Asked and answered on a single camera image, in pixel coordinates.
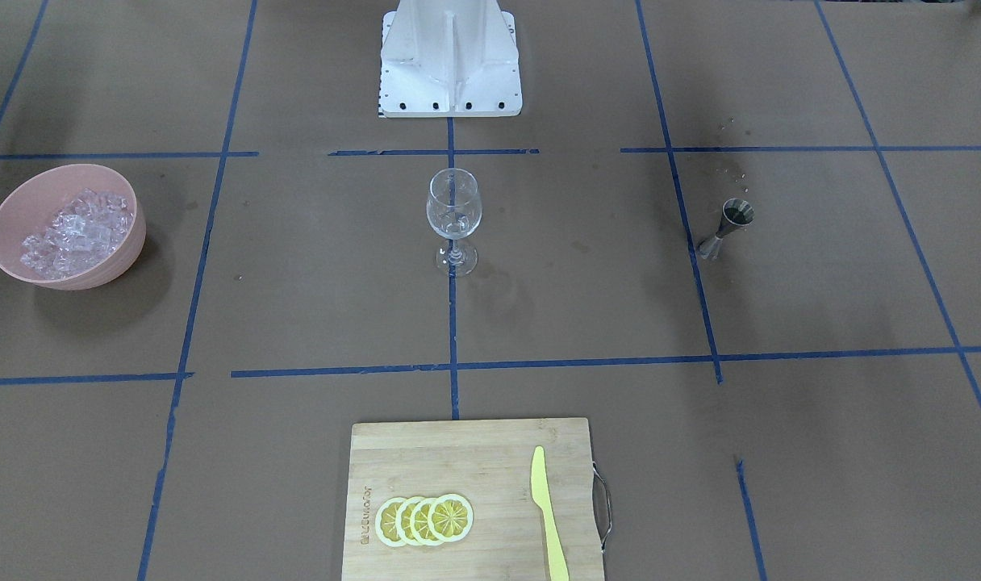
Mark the lemon slice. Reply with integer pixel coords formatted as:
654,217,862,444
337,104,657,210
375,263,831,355
408,499,444,545
394,495,428,545
428,493,474,543
375,497,408,548

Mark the clear ice cubes pile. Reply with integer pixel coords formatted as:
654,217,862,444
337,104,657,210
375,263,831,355
19,188,134,280

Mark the clear wine glass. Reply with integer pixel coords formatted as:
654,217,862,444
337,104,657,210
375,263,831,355
425,168,482,278

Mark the pink plastic bowl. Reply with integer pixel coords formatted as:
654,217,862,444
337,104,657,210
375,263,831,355
0,163,145,291

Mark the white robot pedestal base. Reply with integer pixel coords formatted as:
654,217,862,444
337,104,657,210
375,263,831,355
378,1,524,119

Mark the bamboo cutting board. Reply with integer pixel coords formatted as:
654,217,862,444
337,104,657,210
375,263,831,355
340,418,605,580

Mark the yellow plastic knife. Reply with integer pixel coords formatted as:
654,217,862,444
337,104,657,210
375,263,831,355
528,445,570,580

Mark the steel double jigger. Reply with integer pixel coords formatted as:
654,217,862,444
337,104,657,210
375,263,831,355
696,198,755,260

